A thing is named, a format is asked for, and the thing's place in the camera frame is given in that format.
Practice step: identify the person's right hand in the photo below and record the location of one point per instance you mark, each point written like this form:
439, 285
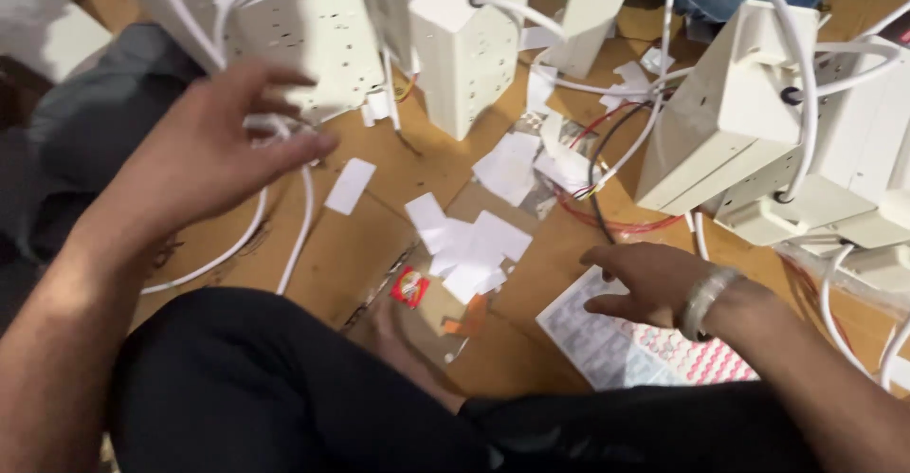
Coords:
654, 281

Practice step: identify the person's left hand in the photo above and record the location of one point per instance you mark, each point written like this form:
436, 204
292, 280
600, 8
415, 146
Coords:
192, 160

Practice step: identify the grey label sheet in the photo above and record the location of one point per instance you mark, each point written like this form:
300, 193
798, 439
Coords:
590, 338

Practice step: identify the pink patterned sticker sheet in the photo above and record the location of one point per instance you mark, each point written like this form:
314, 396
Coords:
704, 359

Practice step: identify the single white paper slip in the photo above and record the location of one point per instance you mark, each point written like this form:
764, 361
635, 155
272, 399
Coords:
350, 186

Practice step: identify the wide white power strip box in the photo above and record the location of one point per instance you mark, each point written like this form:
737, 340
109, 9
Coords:
313, 32

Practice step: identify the pile of white paper scraps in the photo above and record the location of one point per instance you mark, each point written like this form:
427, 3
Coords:
476, 245

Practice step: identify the brown cardboard sheet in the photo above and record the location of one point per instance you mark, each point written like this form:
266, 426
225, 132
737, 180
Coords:
355, 245

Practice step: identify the orange paper scrap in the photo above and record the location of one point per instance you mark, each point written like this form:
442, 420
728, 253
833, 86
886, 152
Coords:
466, 320

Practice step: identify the clear plastic wrapper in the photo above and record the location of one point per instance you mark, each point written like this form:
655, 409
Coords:
426, 324

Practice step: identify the small red packet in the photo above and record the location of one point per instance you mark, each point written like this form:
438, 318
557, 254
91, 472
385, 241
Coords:
410, 287

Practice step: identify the person's black trousers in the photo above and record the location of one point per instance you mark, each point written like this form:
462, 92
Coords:
284, 402

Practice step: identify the narrow white power strip box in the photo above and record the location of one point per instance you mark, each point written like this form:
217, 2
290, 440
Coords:
594, 18

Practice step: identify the upright white power strip box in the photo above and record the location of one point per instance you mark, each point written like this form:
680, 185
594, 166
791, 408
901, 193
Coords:
462, 68

